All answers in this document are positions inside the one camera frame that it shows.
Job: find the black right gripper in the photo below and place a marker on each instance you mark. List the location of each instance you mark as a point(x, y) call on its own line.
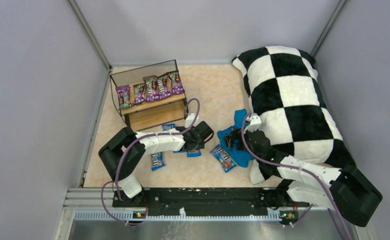
point(238, 139)

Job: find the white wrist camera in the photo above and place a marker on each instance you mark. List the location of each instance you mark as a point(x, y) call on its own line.
point(190, 118)
point(253, 123)

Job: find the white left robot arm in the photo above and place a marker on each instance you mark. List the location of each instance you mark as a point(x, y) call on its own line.
point(122, 153)

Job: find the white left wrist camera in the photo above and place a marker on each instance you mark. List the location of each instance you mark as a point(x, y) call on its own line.
point(190, 118)

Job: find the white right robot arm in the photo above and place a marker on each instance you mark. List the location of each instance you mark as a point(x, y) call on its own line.
point(346, 191)

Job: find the blue cloth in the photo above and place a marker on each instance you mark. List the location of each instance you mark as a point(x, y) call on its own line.
point(241, 157)

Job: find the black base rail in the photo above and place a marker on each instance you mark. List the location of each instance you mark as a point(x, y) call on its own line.
point(207, 202)

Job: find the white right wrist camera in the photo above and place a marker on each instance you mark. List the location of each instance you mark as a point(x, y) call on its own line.
point(253, 123)

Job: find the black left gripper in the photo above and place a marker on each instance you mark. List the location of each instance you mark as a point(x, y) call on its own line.
point(192, 141)

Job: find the black white checkered pillow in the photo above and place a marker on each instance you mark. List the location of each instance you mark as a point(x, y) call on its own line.
point(282, 87)

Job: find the purple candy bag bottom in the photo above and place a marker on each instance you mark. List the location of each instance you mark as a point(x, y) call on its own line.
point(139, 93)

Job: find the wood and wire shelf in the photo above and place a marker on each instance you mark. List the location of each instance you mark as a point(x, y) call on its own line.
point(148, 114)

